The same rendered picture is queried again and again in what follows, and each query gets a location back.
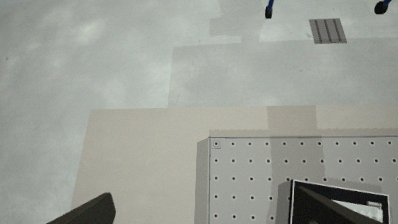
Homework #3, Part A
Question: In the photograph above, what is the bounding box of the white well plate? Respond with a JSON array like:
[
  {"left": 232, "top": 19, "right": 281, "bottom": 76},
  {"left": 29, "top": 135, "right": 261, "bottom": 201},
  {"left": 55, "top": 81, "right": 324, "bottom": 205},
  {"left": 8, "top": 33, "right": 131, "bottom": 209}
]
[{"left": 333, "top": 200, "right": 383, "bottom": 223}]

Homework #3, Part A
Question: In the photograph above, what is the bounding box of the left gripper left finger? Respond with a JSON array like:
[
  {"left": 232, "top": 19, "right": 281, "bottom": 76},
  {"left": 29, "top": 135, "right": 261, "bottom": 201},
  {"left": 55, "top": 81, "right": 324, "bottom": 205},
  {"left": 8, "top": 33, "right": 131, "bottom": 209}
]
[{"left": 47, "top": 192, "right": 116, "bottom": 224}]

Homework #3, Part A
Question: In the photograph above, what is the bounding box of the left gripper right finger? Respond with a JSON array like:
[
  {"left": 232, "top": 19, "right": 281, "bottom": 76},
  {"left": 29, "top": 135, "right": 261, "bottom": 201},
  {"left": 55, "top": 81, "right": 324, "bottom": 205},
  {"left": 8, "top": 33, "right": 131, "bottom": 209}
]
[{"left": 293, "top": 186, "right": 385, "bottom": 224}]

